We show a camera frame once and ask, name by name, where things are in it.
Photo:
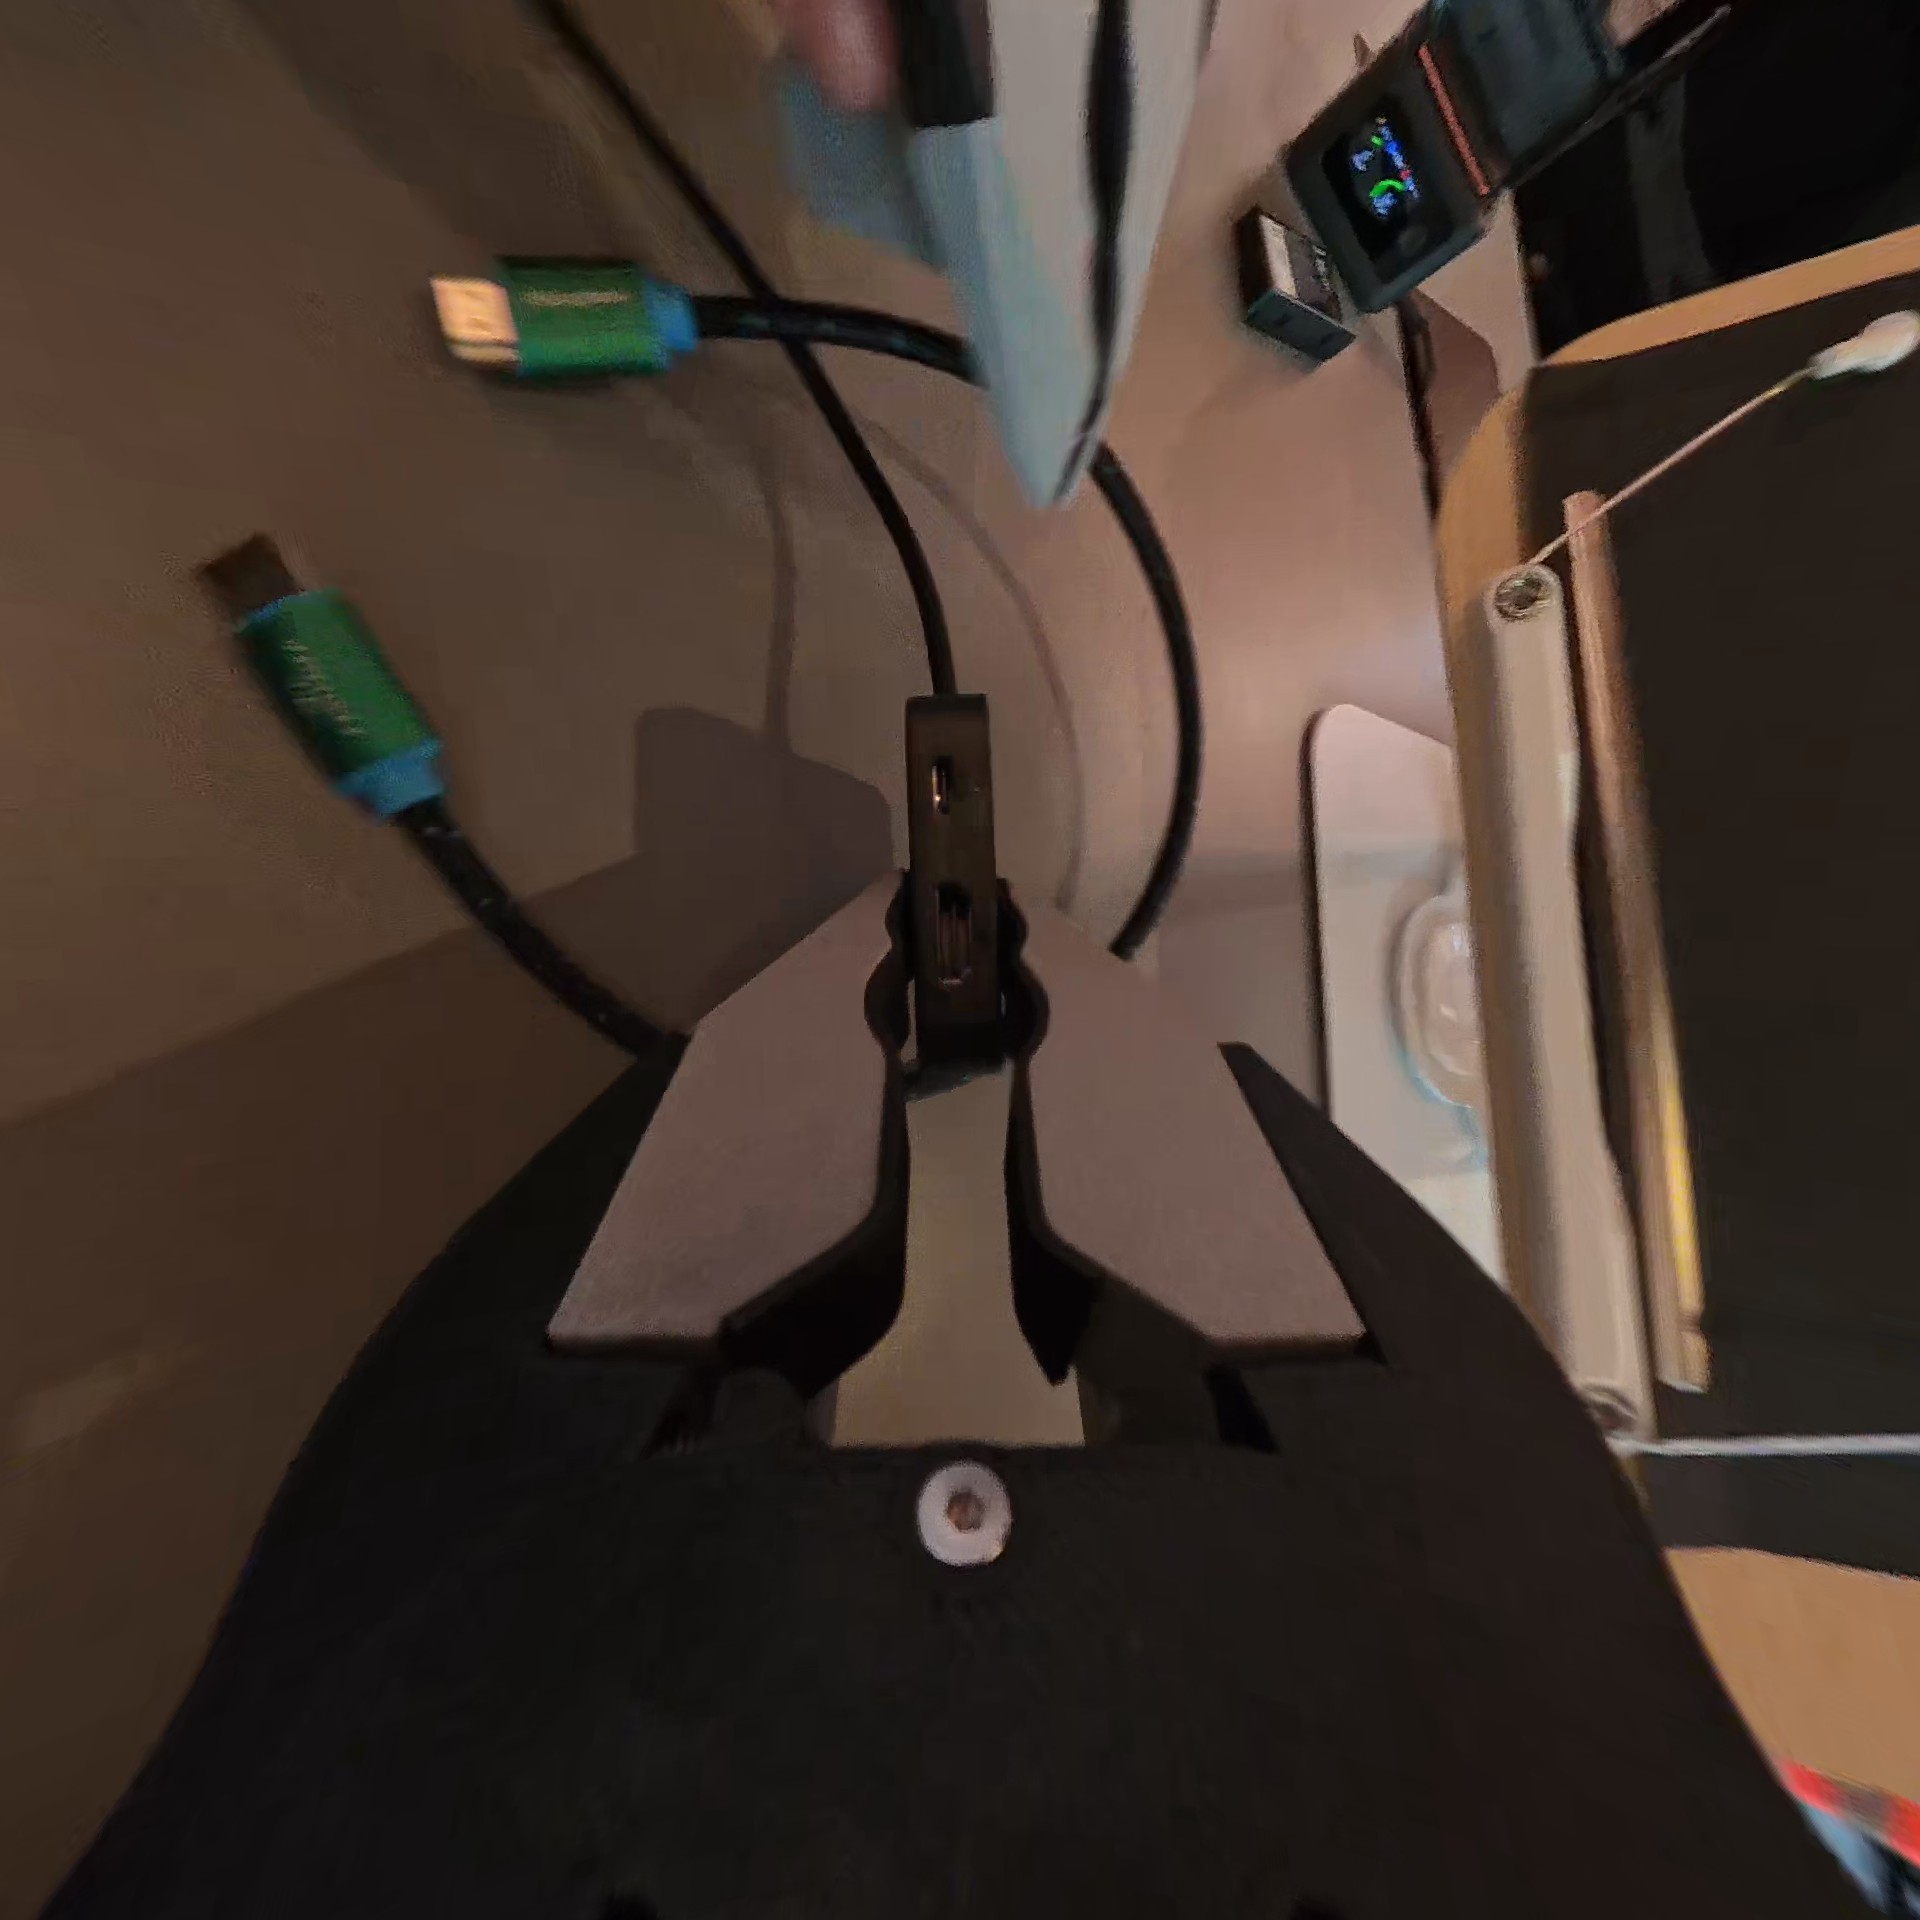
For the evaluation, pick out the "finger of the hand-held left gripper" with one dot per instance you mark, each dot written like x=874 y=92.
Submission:
x=1036 y=271
x=1162 y=89

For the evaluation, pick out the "black battery charger case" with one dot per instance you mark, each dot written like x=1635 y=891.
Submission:
x=1388 y=181

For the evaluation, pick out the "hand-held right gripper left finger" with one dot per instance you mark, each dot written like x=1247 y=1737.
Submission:
x=750 y=1171

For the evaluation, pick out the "black camera battery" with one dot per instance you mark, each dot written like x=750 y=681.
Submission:
x=1299 y=284

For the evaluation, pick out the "person's left hand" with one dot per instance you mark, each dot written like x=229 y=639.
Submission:
x=848 y=44

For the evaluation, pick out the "wooden book stand white base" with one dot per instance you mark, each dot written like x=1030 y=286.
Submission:
x=1725 y=902

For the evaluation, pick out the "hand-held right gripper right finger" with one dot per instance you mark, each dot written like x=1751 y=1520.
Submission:
x=1172 y=1185

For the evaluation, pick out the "black adapter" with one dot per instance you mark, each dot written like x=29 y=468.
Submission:
x=956 y=840

